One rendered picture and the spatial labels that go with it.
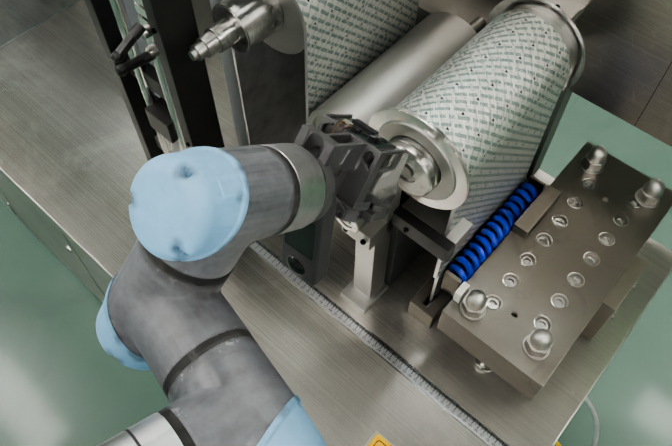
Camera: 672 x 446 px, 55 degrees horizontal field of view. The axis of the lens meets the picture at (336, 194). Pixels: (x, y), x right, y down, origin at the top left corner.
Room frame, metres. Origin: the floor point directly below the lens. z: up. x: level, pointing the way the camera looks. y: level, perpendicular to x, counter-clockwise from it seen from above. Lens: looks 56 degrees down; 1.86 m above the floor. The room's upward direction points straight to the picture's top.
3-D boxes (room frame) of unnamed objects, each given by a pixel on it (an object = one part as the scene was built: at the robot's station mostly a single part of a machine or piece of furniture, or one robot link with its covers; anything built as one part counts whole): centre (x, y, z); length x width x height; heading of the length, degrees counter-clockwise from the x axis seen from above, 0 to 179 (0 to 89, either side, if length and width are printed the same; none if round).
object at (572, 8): (0.69, -0.30, 1.28); 0.06 x 0.05 x 0.02; 138
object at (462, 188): (0.46, -0.09, 1.25); 0.15 x 0.01 x 0.15; 48
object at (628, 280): (0.42, -0.42, 0.96); 0.10 x 0.03 x 0.11; 138
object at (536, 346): (0.32, -0.27, 1.05); 0.04 x 0.04 x 0.04
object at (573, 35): (0.66, -0.27, 1.25); 0.15 x 0.01 x 0.15; 48
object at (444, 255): (0.44, -0.12, 1.13); 0.09 x 0.06 x 0.03; 48
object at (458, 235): (0.43, -0.16, 1.13); 0.04 x 0.02 x 0.03; 138
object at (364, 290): (0.46, -0.04, 1.05); 0.06 x 0.05 x 0.31; 138
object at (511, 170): (0.51, -0.22, 1.11); 0.23 x 0.01 x 0.18; 138
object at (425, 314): (0.52, -0.22, 0.92); 0.28 x 0.04 x 0.04; 138
